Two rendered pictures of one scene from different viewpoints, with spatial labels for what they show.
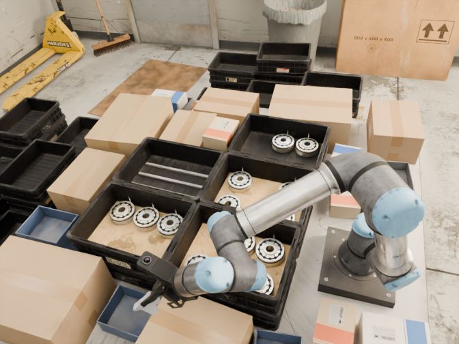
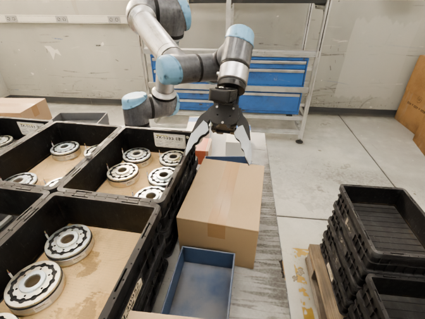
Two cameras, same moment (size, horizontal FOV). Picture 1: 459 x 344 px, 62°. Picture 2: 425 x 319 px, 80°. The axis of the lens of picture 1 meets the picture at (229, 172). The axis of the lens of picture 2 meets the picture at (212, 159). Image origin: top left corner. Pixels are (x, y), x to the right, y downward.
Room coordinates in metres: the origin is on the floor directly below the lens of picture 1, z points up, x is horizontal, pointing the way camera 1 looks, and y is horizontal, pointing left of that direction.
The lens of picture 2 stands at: (0.71, 0.73, 1.36)
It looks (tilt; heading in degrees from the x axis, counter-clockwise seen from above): 33 degrees down; 255
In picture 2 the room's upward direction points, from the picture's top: straight up
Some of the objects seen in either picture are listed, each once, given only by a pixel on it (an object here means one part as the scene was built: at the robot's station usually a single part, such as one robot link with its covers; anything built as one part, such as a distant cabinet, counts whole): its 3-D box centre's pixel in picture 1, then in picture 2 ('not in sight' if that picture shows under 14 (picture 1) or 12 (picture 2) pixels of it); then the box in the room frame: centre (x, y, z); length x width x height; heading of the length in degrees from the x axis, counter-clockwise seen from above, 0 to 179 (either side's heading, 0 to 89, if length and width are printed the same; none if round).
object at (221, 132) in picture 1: (221, 134); not in sight; (1.43, 0.02, 0.89); 0.16 x 0.12 x 0.07; 153
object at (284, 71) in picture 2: not in sight; (266, 87); (-0.45, -1.55, 0.60); 0.72 x 0.03 x 0.56; 159
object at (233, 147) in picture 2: not in sight; (238, 140); (0.30, -0.31, 0.75); 0.20 x 0.12 x 0.09; 70
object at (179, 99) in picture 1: (168, 102); not in sight; (1.97, 0.32, 0.75); 0.20 x 0.12 x 0.09; 68
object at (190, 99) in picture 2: not in sight; (187, 84); (0.29, -1.84, 0.60); 0.72 x 0.03 x 0.56; 159
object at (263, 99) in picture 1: (272, 112); not in sight; (2.37, -0.37, 0.31); 0.40 x 0.30 x 0.34; 69
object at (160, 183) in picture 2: not in sight; (164, 176); (0.70, 0.05, 0.86); 0.10 x 0.10 x 0.01
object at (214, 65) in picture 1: (236, 80); not in sight; (2.89, -0.14, 0.31); 0.40 x 0.30 x 0.34; 69
